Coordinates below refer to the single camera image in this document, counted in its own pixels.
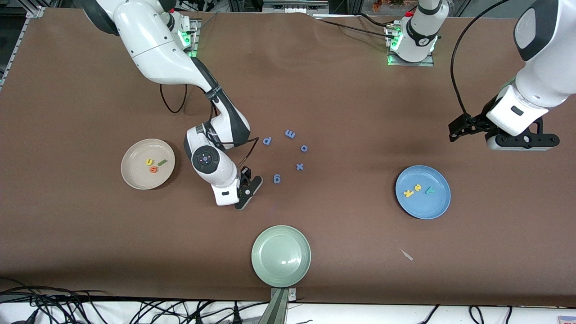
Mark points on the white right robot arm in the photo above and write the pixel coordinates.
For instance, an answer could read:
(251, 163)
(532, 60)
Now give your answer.
(157, 45)

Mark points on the orange background object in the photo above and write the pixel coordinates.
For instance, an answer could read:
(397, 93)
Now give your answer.
(382, 3)

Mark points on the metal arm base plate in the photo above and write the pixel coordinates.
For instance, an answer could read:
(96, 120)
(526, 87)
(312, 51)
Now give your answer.
(193, 57)
(411, 64)

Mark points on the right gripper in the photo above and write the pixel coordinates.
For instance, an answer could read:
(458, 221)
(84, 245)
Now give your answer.
(245, 174)

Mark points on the small white paper scrap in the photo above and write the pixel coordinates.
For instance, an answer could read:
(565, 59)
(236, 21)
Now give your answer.
(407, 255)

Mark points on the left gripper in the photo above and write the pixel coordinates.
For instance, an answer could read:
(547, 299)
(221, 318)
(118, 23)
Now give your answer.
(478, 121)

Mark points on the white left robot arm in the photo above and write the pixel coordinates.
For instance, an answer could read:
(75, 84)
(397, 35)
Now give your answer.
(549, 67)

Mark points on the aluminium frame profile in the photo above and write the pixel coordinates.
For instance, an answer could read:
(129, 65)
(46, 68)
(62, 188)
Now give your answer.
(20, 38)
(294, 6)

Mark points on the beige round plate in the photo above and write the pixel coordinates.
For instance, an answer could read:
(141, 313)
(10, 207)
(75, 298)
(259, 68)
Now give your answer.
(135, 175)

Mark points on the blue foam letter m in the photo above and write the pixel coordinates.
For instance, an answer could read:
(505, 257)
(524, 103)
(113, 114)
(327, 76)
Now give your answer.
(290, 134)

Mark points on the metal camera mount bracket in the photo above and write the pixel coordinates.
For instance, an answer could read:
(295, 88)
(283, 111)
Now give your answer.
(278, 310)

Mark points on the brown table cover sheet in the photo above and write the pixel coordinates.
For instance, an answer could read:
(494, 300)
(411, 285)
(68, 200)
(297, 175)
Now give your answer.
(315, 81)

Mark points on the green round plate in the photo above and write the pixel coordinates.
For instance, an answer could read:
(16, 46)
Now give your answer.
(281, 256)

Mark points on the teal foam letter y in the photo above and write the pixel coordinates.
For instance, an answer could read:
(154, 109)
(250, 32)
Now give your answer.
(429, 191)

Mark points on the blue round plate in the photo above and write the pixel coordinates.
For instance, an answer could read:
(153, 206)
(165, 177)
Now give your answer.
(427, 207)

